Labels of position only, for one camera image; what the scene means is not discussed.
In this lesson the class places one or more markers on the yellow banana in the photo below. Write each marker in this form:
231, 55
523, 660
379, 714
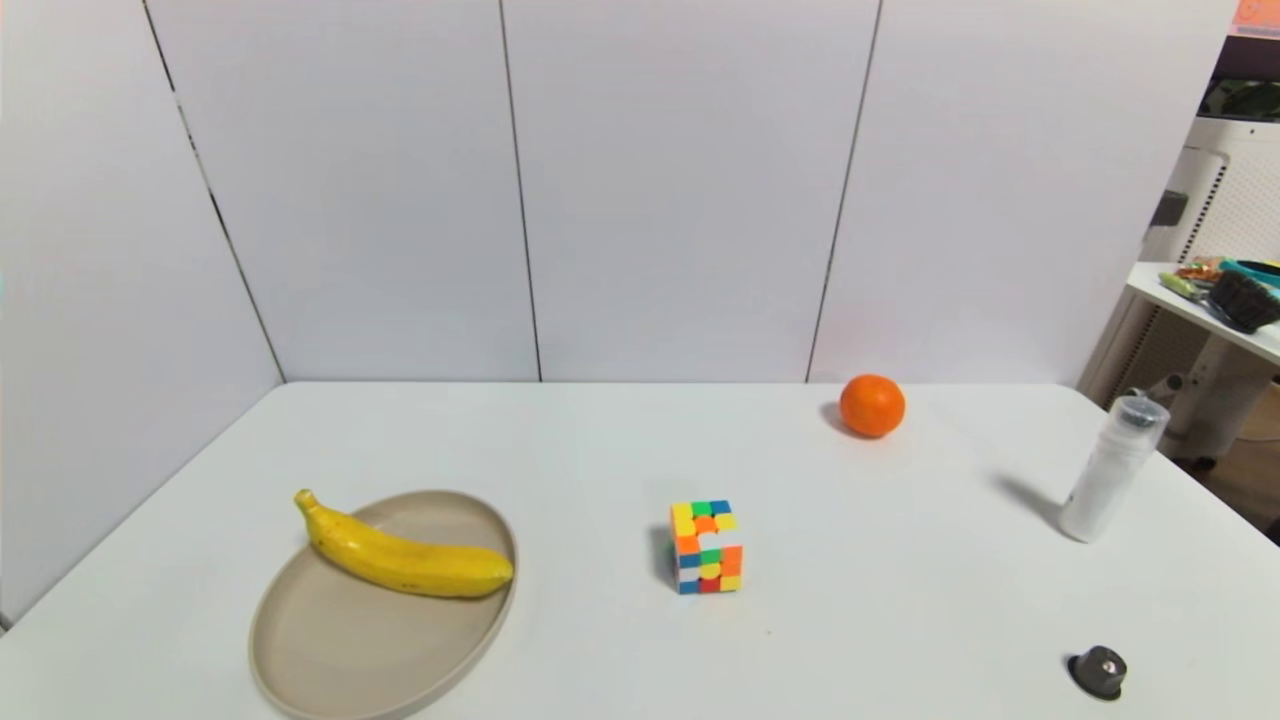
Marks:
400, 560

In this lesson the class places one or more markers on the dark object on appliance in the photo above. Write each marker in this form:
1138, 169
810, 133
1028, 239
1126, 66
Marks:
1245, 100

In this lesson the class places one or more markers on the orange pink poster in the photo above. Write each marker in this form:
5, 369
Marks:
1258, 16

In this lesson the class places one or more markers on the orange brown snack packet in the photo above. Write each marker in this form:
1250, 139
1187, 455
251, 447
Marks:
1198, 270

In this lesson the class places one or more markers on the black bristle brush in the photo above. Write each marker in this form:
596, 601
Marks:
1242, 300

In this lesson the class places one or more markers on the beige brown round plate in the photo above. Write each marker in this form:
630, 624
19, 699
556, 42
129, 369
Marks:
350, 650

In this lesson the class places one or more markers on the white perforated appliance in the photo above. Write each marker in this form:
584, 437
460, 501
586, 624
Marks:
1235, 190

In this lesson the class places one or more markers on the multicoloured puzzle cube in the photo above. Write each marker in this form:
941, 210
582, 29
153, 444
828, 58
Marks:
708, 550

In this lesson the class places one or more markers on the small black round knob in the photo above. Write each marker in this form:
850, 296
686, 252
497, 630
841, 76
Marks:
1100, 672

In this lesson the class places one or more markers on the white bottle with clear cap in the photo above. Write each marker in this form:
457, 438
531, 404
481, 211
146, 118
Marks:
1105, 480

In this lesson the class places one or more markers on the white side table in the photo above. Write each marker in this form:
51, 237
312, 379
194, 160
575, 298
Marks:
1170, 300

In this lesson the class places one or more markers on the orange fruit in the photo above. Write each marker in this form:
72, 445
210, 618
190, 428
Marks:
872, 406

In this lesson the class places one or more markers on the teal plastic item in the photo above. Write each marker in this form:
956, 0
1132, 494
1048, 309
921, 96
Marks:
1255, 268

